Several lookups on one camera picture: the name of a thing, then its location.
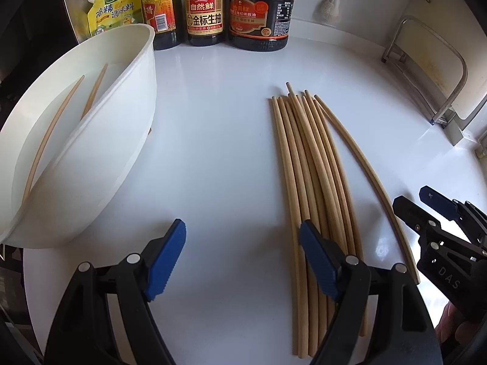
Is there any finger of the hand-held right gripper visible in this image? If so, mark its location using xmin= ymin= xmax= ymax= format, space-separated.
xmin=419 ymin=186 xmax=487 ymax=244
xmin=393 ymin=195 xmax=457 ymax=244

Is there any long wooden chopstick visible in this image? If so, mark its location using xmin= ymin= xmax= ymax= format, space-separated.
xmin=81 ymin=63 xmax=109 ymax=120
xmin=21 ymin=75 xmax=85 ymax=204

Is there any pile of wooden chopsticks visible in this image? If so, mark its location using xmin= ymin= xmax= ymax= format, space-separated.
xmin=269 ymin=82 xmax=420 ymax=359

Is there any steel range hood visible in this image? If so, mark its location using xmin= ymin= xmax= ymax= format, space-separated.
xmin=8 ymin=0 xmax=82 ymax=84

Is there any yellow cap vinegar bottle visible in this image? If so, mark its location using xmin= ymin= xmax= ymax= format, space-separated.
xmin=139 ymin=0 xmax=182 ymax=51

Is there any large red handle sauce jug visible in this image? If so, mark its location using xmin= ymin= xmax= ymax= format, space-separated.
xmin=228 ymin=0 xmax=296 ymax=53

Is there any metal rack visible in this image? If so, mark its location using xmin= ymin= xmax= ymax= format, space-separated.
xmin=381 ymin=15 xmax=468 ymax=128

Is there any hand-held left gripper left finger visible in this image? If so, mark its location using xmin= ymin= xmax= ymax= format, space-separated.
xmin=45 ymin=218 xmax=188 ymax=365

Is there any yellow seasoning pouch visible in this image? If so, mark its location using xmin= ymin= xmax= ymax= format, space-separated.
xmin=72 ymin=0 xmax=147 ymax=40

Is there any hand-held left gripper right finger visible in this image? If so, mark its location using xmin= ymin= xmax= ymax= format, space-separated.
xmin=298 ymin=220 xmax=444 ymax=365

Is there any white plastic bowl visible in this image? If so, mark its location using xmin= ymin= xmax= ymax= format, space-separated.
xmin=0 ymin=23 xmax=157 ymax=249

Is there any yellow cap soy sauce bottle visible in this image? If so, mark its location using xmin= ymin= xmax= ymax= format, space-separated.
xmin=184 ymin=0 xmax=228 ymax=47

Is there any person's right hand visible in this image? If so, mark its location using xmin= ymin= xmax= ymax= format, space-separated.
xmin=437 ymin=302 xmax=476 ymax=350

